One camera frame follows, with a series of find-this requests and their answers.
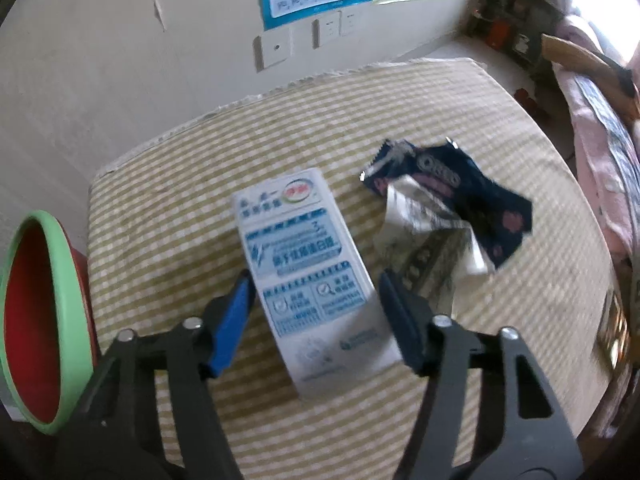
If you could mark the white wall socket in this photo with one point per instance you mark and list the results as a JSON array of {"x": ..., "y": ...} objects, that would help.
[{"x": 272, "y": 47}]

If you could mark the striped beige table cloth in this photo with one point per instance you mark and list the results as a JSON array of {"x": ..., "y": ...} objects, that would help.
[{"x": 162, "y": 242}]

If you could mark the wooden bed headboard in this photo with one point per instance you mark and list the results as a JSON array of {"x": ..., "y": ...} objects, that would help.
[{"x": 608, "y": 75}]

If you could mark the white blue milk carton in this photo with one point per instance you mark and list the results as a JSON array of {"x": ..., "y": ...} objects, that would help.
[{"x": 317, "y": 294}]

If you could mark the bed with pink quilt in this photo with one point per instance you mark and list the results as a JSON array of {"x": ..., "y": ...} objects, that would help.
[{"x": 596, "y": 170}]

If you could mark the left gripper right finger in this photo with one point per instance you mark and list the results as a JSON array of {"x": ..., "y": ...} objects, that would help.
[{"x": 434, "y": 347}]

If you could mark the green red trash bin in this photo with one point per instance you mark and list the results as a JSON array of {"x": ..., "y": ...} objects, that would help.
[{"x": 48, "y": 339}]

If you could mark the dark cluttered shelf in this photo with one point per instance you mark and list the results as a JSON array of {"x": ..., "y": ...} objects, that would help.
[{"x": 513, "y": 27}]

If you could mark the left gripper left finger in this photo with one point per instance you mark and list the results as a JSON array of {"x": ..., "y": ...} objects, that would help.
[{"x": 199, "y": 349}]

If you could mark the white wall switch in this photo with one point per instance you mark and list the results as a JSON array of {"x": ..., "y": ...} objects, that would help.
[{"x": 334, "y": 25}]

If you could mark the dark blue cookie wrapper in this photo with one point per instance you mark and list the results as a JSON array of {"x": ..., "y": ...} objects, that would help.
[{"x": 499, "y": 217}]

